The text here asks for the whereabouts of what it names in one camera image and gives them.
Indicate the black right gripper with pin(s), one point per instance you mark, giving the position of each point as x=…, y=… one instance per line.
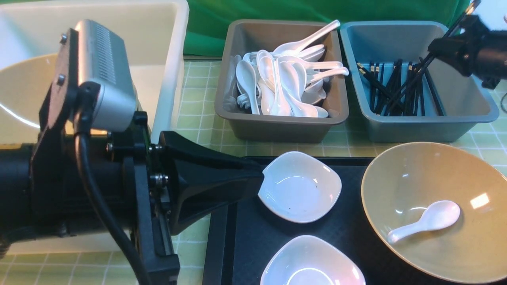
x=477, y=51

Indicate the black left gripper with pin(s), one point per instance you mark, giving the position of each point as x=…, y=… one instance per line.
x=85, y=179

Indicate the white square dish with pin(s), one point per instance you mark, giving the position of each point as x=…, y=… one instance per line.
x=309, y=260
x=299, y=188

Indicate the yellow noodle bowl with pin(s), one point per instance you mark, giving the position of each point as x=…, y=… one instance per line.
x=400, y=184

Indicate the white soup spoon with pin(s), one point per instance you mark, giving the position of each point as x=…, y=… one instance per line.
x=439, y=215

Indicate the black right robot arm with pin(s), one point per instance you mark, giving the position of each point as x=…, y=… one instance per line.
x=477, y=51

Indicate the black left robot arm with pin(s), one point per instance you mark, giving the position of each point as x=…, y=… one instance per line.
x=16, y=192

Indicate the top stacked yellow bowl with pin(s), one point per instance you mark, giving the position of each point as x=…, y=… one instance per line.
x=23, y=88

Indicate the blue chopstick bin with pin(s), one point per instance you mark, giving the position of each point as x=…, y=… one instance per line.
x=464, y=102

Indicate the green checkered table mat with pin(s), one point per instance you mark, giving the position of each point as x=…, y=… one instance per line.
x=84, y=261

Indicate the black serving tray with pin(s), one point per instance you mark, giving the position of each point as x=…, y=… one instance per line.
x=245, y=236

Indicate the pile of black chopsticks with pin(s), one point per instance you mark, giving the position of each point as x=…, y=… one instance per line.
x=384, y=82

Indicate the pile of white spoons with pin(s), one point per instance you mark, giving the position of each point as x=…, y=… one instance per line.
x=281, y=82

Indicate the brown spoon bin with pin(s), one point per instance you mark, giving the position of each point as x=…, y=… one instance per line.
x=248, y=35

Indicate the white plastic bin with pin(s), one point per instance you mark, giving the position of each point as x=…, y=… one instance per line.
x=153, y=31

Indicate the green backdrop cloth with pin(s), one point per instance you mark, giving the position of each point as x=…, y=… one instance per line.
x=209, y=19

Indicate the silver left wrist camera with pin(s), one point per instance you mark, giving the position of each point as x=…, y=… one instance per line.
x=102, y=59

